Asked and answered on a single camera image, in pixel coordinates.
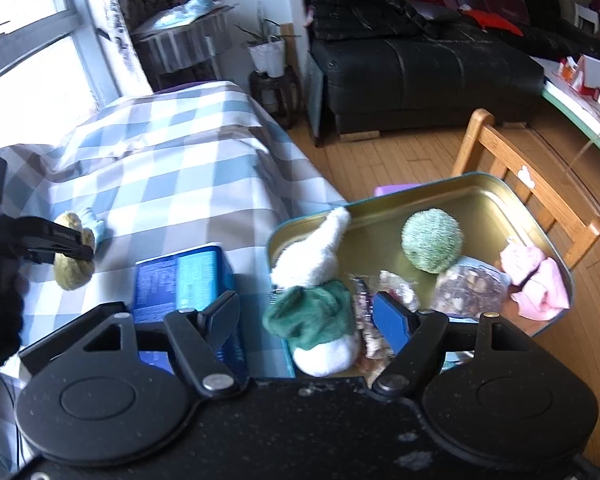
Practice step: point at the yellow towel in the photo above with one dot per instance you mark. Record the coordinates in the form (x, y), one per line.
(74, 271)

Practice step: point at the green yarn ball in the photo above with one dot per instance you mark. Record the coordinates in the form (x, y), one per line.
(432, 240)

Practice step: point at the green edged coffee table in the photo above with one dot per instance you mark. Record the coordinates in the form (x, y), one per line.
(569, 124)

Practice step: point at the potted plant white pot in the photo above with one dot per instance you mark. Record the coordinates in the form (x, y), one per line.
(267, 45)

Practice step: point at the black leather sofa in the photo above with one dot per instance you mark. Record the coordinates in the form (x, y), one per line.
(396, 64)

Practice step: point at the pink cloth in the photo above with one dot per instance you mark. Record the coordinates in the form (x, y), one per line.
(542, 294)

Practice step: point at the teal gold metal tin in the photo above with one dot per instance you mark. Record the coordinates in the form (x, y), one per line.
(488, 211)

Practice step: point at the round side table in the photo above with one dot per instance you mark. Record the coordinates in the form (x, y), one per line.
(183, 44)

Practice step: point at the blue Tempo tissue pack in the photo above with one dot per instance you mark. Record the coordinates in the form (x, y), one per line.
(187, 282)

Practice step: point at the red cushion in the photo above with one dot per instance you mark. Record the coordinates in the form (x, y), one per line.
(488, 20)

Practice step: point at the light blue face mask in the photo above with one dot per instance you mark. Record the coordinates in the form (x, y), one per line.
(90, 221)

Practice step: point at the dark plant stool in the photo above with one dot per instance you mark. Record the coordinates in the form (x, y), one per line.
(286, 92)

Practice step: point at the purple box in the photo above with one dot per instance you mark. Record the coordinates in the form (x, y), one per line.
(384, 190)

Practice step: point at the checkered tablecloth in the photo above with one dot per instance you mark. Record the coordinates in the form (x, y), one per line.
(166, 173)

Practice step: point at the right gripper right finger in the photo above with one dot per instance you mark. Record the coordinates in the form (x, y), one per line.
(395, 322)

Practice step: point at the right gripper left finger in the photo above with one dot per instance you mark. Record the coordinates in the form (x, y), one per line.
(217, 321)

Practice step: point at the wooden chair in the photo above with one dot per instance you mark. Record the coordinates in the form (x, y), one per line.
(481, 135)

